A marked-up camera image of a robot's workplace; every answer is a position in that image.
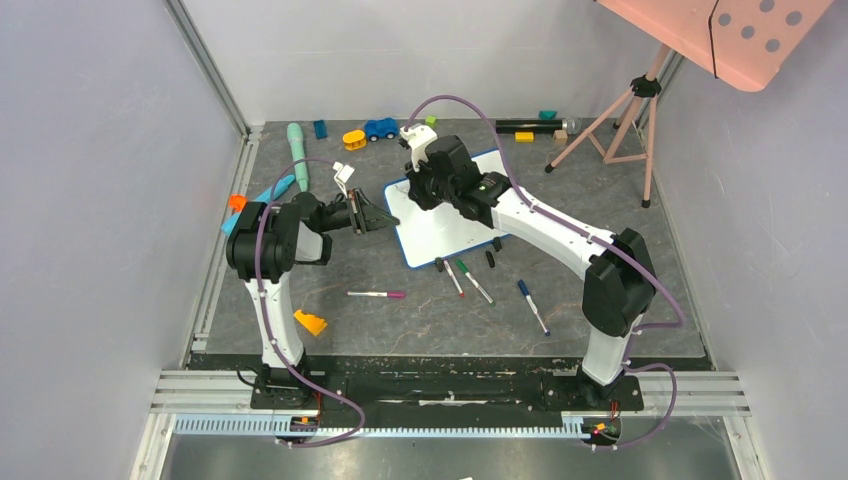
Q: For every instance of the blue whiteboard marker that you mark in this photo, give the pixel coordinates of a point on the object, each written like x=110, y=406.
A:
x=533, y=307

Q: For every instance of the blue framed whiteboard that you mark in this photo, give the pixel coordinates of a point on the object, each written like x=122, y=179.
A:
x=437, y=233

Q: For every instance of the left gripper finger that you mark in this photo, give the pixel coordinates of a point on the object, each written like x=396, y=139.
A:
x=374, y=213
x=374, y=223

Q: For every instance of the pink whiteboard marker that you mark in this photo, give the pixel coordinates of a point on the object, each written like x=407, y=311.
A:
x=377, y=294

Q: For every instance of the yellow oval toy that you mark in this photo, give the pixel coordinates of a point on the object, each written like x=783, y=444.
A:
x=354, y=140

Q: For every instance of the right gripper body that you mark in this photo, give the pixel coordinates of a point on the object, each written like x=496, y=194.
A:
x=424, y=187

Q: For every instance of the teal block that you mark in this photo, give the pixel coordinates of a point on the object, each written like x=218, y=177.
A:
x=547, y=114

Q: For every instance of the green whiteboard marker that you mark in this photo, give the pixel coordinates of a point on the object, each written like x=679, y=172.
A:
x=476, y=284

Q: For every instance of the mint green toy tube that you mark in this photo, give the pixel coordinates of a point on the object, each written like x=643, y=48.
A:
x=295, y=138

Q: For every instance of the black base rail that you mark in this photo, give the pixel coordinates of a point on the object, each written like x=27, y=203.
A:
x=406, y=392

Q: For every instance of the blue toy car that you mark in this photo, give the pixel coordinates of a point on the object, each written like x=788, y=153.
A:
x=377, y=129

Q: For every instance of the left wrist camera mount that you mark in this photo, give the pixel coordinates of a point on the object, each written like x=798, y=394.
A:
x=343, y=173

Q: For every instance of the yellow wedge block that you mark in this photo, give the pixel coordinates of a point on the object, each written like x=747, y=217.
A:
x=313, y=324

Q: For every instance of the pink perforated panel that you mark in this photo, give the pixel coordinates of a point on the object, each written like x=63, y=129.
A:
x=741, y=42

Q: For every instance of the red whiteboard marker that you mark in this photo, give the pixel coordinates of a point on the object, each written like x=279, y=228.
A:
x=453, y=278

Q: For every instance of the tan wooden cube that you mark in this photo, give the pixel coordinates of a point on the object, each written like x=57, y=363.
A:
x=561, y=137

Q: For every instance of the black cylinder flashlight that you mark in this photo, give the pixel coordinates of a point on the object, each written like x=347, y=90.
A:
x=569, y=125

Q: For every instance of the pink tripod stand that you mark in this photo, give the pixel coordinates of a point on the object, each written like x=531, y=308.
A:
x=642, y=91

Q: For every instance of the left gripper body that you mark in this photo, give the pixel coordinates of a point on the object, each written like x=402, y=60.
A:
x=357, y=215

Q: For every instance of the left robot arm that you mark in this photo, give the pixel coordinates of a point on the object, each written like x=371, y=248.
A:
x=264, y=244

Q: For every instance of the light blue toy tube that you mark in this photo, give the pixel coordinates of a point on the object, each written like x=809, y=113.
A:
x=270, y=194

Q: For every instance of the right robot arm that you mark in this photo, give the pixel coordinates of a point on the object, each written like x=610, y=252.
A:
x=614, y=268

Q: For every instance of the orange toy piece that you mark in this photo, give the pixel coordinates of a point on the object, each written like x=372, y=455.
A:
x=237, y=203

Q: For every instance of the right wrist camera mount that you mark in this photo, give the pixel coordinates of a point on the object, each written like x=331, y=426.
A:
x=416, y=138

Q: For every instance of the dark blue block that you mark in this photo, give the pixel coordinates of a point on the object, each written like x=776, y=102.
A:
x=320, y=129

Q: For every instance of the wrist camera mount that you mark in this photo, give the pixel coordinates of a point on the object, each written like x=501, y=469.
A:
x=416, y=138
x=343, y=173

